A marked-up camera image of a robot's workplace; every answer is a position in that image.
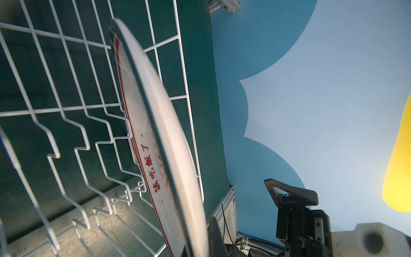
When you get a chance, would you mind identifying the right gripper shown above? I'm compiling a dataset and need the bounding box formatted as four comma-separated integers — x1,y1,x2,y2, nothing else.
264,179,334,257

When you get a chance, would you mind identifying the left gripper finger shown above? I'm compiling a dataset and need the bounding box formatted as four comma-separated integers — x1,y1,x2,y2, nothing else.
208,217,229,257

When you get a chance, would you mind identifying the aluminium rail base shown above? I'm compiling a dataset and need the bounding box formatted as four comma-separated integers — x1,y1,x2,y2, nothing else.
213,186,284,257

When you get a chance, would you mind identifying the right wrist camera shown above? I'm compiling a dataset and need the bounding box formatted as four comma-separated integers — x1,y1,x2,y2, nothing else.
332,223,411,257

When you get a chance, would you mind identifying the white wire dish rack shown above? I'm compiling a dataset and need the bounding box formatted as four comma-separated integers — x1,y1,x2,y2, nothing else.
1,1,204,257

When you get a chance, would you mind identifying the aluminium frame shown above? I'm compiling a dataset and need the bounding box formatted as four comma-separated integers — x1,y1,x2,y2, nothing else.
207,0,242,13

